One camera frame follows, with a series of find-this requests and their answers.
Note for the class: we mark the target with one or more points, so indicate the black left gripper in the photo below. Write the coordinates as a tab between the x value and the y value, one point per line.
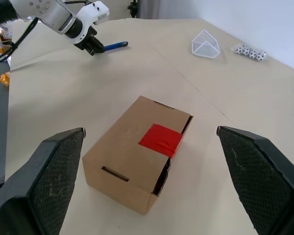
89	36

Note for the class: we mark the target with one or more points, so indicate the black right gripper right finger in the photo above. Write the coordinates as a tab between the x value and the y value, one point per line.
259	176

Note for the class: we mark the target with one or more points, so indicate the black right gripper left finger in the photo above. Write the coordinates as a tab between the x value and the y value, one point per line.
51	171

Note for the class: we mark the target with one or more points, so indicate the blue box cutter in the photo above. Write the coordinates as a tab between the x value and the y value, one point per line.
116	45

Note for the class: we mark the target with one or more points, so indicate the brown cardboard box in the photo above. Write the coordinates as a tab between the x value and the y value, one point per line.
117	147

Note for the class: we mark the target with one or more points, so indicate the small yellow object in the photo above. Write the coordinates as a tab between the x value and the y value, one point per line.
5	79

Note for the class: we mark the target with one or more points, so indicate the clear plastic container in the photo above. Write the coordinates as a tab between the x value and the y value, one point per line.
205	47

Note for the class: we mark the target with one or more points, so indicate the bag of mini soccer balls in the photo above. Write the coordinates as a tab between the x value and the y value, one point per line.
251	53

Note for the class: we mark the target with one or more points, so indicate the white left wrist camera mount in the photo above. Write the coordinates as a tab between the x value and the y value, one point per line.
90	12

